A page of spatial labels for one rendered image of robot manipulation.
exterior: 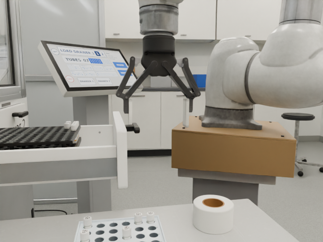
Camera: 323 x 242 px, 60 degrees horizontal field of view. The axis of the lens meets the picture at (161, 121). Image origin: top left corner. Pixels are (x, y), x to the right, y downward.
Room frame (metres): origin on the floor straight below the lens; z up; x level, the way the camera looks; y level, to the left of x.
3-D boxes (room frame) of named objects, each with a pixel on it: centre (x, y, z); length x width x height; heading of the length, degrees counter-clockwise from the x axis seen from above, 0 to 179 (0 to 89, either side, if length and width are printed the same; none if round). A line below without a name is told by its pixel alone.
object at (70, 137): (0.60, 0.19, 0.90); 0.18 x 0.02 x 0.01; 11
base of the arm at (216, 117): (0.94, -0.22, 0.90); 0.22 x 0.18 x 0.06; 176
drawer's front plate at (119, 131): (0.62, 0.10, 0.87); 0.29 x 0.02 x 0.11; 11
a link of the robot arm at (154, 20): (0.67, 0.01, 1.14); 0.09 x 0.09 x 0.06
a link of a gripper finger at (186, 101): (0.68, -0.06, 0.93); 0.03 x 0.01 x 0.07; 11
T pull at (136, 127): (0.62, 0.07, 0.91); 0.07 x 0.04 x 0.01; 11
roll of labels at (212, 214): (0.46, -0.09, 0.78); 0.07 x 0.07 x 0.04
